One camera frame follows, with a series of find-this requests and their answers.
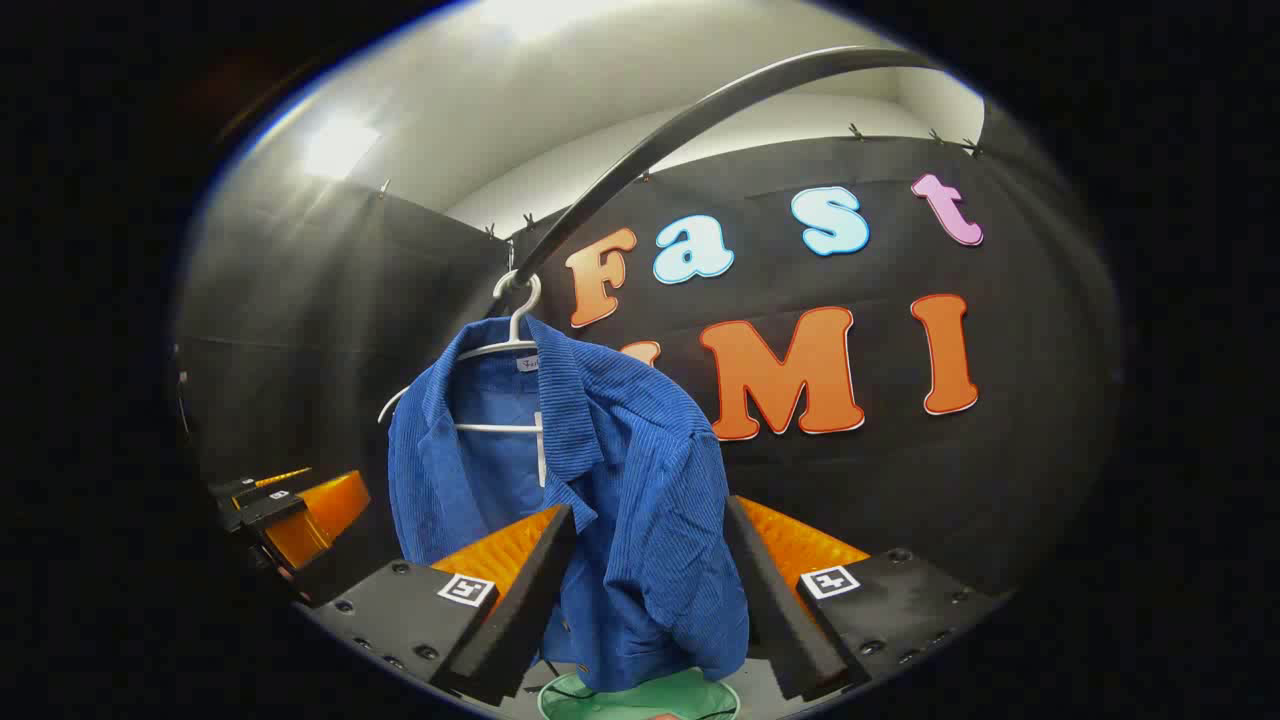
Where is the black backdrop cloth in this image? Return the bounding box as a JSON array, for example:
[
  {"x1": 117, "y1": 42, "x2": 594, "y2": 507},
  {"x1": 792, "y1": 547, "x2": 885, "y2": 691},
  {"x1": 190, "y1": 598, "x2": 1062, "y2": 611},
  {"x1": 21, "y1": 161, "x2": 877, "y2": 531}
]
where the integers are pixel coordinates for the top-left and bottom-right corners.
[
  {"x1": 500, "y1": 100, "x2": 1126, "y2": 621},
  {"x1": 175, "y1": 180, "x2": 516, "y2": 601}
]

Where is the black clothes rack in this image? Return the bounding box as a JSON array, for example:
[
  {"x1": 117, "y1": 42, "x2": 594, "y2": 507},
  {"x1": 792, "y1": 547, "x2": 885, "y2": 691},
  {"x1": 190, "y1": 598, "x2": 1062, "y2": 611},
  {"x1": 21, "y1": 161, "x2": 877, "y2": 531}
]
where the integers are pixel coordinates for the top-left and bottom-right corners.
[{"x1": 488, "y1": 45, "x2": 946, "y2": 319}]

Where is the white clothes hanger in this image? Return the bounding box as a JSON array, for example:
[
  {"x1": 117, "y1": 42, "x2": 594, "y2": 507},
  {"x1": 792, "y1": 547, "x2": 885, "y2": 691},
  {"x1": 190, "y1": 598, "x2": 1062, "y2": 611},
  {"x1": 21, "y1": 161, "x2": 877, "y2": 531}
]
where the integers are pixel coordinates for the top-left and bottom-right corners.
[{"x1": 378, "y1": 270, "x2": 549, "y2": 488}]

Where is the green laundry hamper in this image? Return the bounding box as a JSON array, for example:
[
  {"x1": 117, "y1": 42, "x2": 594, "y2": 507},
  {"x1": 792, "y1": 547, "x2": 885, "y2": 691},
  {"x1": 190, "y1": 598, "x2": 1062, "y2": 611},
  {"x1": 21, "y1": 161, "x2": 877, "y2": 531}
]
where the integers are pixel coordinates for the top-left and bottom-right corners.
[{"x1": 537, "y1": 665, "x2": 743, "y2": 720}]

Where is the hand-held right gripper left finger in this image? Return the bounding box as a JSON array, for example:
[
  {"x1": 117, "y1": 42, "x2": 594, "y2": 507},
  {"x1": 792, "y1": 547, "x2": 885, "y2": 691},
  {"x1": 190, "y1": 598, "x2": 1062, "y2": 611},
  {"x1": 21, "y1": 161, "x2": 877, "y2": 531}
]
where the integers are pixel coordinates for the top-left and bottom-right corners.
[{"x1": 300, "y1": 503, "x2": 579, "y2": 707}]

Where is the blue corduroy jacket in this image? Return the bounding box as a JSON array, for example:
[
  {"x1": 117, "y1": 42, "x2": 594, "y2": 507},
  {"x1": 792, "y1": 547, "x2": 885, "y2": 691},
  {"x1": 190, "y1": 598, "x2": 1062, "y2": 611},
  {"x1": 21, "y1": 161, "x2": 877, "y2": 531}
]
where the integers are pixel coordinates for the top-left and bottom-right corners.
[{"x1": 388, "y1": 315, "x2": 751, "y2": 693}]

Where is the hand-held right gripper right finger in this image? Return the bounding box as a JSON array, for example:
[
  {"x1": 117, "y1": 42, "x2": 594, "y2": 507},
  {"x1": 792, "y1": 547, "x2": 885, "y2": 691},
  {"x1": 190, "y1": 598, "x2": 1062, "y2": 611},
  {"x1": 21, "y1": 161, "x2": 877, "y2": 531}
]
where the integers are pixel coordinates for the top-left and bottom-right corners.
[{"x1": 722, "y1": 494, "x2": 1006, "y2": 701}]

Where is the ceiling light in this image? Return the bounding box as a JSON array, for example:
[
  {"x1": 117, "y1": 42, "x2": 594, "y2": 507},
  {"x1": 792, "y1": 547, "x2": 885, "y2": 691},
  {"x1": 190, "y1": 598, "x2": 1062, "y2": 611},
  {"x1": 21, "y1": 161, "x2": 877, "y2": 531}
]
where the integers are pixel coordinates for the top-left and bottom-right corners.
[{"x1": 300, "y1": 115, "x2": 386, "y2": 183}]

